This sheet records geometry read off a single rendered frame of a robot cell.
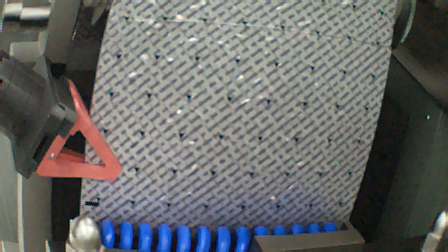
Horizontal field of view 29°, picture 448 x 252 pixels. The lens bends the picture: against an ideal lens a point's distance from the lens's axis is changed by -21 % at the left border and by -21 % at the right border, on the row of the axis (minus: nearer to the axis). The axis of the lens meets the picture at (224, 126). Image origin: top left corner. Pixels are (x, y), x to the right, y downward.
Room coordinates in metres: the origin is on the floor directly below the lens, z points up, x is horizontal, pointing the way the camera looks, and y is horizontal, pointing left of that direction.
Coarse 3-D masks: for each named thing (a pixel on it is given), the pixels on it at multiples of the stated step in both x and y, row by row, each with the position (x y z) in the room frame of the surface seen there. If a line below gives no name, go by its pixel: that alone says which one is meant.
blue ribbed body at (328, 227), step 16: (112, 224) 0.63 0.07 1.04; (128, 224) 0.64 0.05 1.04; (144, 224) 0.65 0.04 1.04; (112, 240) 0.62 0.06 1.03; (128, 240) 0.62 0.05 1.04; (144, 240) 0.63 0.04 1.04; (160, 240) 0.64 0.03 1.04; (176, 240) 0.65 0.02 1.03; (192, 240) 0.66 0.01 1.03; (208, 240) 0.65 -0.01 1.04; (224, 240) 0.66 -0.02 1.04; (240, 240) 0.66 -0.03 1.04
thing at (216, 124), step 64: (128, 64) 0.65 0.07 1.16; (192, 64) 0.67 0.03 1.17; (256, 64) 0.68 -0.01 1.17; (320, 64) 0.70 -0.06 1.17; (384, 64) 0.73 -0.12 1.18; (128, 128) 0.65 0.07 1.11; (192, 128) 0.67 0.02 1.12; (256, 128) 0.69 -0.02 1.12; (320, 128) 0.71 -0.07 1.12; (128, 192) 0.66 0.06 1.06; (192, 192) 0.68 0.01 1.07; (256, 192) 0.69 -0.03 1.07; (320, 192) 0.72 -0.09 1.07
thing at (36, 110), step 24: (0, 72) 0.59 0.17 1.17; (24, 72) 0.61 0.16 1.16; (48, 72) 0.64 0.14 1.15; (0, 96) 0.58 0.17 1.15; (24, 96) 0.60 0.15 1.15; (48, 96) 0.60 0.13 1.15; (0, 120) 0.59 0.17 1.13; (24, 120) 0.59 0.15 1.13; (48, 120) 0.58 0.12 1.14; (24, 144) 0.59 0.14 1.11; (24, 168) 0.57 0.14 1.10
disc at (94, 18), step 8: (104, 0) 0.65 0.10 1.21; (112, 0) 0.64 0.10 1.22; (88, 8) 0.70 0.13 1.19; (96, 8) 0.67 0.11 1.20; (104, 8) 0.64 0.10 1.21; (88, 16) 0.69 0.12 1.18; (96, 16) 0.66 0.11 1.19; (104, 16) 0.65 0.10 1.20; (88, 24) 0.69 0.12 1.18; (96, 24) 0.66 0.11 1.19
